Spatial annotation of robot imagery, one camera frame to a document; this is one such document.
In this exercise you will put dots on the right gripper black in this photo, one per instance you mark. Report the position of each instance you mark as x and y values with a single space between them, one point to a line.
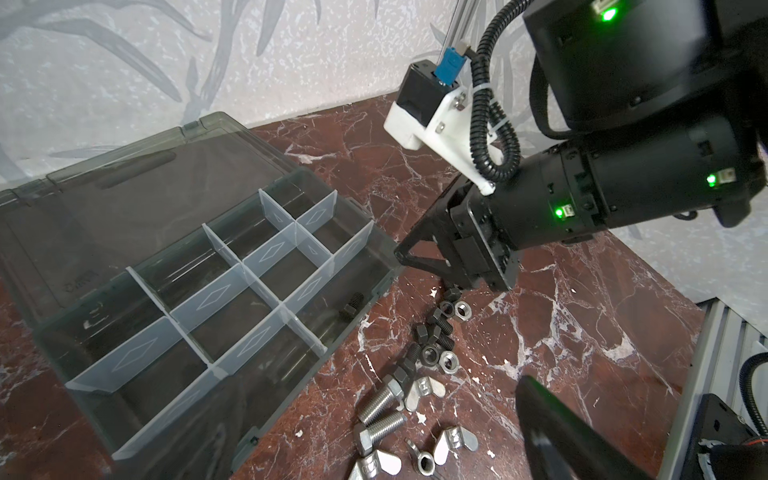
463 237

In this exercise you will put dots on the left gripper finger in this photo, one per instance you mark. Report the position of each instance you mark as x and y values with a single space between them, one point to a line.
560 445

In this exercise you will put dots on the silver wing nut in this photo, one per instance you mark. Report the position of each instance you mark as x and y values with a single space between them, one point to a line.
378 461
420 388
453 439

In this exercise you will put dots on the grey compartment organizer box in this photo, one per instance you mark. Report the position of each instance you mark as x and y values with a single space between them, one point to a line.
186 288

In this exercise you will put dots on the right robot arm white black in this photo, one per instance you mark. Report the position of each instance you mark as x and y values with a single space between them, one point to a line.
654 108

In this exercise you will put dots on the silver hex nut upper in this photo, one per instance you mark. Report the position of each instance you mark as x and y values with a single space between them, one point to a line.
462 311

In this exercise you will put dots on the silver hex nut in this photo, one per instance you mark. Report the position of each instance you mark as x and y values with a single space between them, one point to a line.
449 362
462 311

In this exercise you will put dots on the black bolt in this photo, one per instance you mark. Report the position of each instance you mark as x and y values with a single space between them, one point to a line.
438 317

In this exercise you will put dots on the black hex nut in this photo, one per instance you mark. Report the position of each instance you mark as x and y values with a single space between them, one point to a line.
430 355

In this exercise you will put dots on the silver eye nut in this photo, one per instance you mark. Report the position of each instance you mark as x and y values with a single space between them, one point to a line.
423 461

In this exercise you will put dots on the silver hex bolt upper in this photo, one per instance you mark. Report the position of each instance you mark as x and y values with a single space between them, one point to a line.
391 393

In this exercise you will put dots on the silver hex bolt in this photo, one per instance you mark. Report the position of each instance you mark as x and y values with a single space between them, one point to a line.
366 437
391 393

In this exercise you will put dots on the silver hex bolt lower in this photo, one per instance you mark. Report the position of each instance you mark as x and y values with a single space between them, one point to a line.
366 437

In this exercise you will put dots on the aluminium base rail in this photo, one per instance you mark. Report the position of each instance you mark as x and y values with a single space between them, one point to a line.
713 436

